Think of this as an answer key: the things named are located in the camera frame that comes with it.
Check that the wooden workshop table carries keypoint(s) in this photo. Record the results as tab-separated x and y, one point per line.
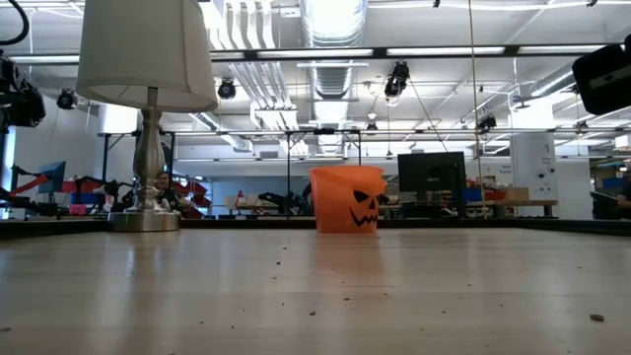
532	202

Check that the white cabinet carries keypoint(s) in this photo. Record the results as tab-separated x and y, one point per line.
535	163

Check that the orange pumpkin face bucket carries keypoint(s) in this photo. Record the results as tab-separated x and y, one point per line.
335	197

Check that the silver ventilation duct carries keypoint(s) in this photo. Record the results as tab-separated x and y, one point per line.
335	84
552	84

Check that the black background robot arm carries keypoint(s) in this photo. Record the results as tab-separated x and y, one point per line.
288	199

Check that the white shade silver table lamp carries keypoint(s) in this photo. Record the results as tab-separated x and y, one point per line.
148	148

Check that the black aluminium table frame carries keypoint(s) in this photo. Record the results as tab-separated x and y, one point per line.
246	223

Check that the red black background robot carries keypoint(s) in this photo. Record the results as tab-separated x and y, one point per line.
29	186

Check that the black computer monitor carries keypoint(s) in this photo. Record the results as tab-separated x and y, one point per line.
431	175

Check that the small pink object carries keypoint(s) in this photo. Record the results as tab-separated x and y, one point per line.
77	209

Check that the long ceiling light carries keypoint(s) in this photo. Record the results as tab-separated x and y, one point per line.
320	52

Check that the black office chair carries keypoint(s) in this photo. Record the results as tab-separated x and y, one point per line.
604	204

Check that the blue lit monitor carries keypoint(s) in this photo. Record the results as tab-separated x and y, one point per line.
53	177

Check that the blue storage bins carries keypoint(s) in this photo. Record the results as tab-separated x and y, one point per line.
611	182

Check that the cardboard box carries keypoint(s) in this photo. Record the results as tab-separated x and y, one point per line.
517	193

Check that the red storage bins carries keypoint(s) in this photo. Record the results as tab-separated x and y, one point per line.
197	190

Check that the black ceiling camera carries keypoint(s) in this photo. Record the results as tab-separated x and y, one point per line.
227	89
66	98
487	122
397	79

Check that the small dark crumb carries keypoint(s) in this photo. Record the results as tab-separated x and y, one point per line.
596	318

